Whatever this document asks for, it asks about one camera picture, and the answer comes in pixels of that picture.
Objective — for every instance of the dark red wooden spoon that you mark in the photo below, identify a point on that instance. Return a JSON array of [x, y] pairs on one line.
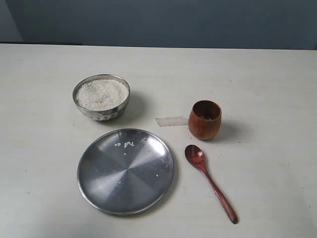
[[195, 157]]

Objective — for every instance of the brown wooden cup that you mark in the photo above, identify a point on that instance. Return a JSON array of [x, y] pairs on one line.
[[204, 121]]

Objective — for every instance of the steel bowl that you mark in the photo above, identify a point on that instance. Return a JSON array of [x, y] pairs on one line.
[[107, 114]]

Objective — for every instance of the clear tape strip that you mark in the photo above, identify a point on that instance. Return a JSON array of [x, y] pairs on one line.
[[171, 121]]

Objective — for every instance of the round steel plate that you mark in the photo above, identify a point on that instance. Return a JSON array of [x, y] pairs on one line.
[[125, 171]]

